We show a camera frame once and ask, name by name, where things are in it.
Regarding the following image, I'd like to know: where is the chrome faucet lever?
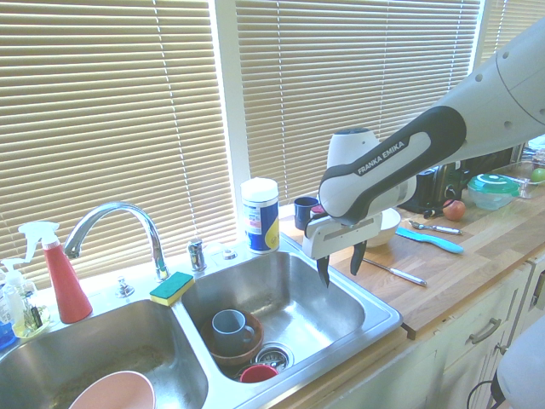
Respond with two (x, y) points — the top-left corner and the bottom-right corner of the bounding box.
(186, 238), (209, 274)

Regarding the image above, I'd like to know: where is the white blue wipes canister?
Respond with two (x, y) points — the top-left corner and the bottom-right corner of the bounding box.
(239, 176), (281, 256)

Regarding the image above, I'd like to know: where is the green yellow sponge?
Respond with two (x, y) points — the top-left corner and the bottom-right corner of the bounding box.
(148, 270), (196, 308)

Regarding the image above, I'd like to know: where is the chrome curved faucet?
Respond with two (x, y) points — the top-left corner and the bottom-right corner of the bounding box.
(62, 200), (172, 284)

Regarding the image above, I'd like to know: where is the dark appliance by window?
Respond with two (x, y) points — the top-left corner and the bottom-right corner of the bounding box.
(462, 143), (528, 172)

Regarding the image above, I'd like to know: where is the narrow beige window blind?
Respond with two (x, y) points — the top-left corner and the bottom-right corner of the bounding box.
(479, 0), (545, 78)

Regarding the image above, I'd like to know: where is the wide beige window blind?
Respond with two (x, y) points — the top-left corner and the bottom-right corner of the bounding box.
(0, 0), (239, 291)

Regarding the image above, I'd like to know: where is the pink bowl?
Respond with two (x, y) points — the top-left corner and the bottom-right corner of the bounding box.
(67, 370), (157, 409)

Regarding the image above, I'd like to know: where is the white ceramic bowl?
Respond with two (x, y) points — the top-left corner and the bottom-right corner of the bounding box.
(365, 208), (403, 250)

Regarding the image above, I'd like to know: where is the red apple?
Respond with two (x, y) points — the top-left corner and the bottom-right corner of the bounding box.
(441, 199), (467, 222)

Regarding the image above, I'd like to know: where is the chrome sink knob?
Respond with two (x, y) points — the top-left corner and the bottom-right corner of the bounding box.
(114, 274), (136, 299)

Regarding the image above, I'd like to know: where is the green lidded plastic container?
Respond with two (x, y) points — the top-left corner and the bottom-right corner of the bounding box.
(466, 172), (522, 211)

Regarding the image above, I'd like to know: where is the black kitchen appliance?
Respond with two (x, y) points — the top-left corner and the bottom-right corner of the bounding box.
(399, 163), (472, 215)

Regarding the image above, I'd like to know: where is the cream kitchen cabinet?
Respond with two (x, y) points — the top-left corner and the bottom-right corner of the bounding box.
(255, 250), (545, 409)

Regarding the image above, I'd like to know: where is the grey mug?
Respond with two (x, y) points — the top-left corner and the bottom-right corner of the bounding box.
(210, 308), (257, 357)

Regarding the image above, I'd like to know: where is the black cable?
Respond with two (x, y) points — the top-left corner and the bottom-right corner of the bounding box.
(465, 377), (507, 409)

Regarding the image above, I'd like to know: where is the red spray bottle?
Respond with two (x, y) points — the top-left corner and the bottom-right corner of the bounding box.
(17, 221), (95, 325)

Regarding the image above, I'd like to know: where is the navy blue mug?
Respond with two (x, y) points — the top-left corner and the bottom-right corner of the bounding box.
(293, 196), (321, 232)

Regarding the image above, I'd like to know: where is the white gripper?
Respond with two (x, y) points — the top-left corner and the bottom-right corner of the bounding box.
(301, 212), (382, 290)

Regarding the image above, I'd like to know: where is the round yellow liquid bottle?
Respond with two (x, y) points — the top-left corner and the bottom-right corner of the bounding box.
(12, 291), (52, 340)

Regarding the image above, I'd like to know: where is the clear plastic box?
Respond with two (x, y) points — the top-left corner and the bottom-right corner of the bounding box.
(496, 158), (545, 201)

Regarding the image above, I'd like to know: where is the teal plastic knife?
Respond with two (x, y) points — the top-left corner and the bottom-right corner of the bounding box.
(394, 226), (465, 256)

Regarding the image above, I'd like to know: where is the silver spoon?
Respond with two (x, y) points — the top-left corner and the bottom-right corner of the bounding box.
(407, 218), (464, 237)

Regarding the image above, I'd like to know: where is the blue dish soap bottle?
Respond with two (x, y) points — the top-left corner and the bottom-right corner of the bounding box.
(0, 317), (19, 352)

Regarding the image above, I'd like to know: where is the brown wooden bowl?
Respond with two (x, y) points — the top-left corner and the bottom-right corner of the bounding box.
(199, 310), (266, 369)

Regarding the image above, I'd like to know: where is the red cup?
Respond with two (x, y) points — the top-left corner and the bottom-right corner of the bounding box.
(238, 363), (280, 384)

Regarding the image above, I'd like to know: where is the clear pump soap bottle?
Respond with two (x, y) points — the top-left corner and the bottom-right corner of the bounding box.
(0, 256), (26, 329)

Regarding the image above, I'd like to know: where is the silver table knife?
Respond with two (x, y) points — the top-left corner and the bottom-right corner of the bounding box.
(361, 257), (428, 288)

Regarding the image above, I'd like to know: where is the metal drawer handle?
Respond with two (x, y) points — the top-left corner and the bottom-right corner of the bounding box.
(468, 316), (503, 346)

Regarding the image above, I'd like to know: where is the metal drain strainer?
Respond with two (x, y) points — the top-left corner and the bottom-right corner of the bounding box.
(255, 342), (296, 369)

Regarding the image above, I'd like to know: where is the stainless steel double sink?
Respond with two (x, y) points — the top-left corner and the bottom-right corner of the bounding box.
(0, 237), (404, 409)

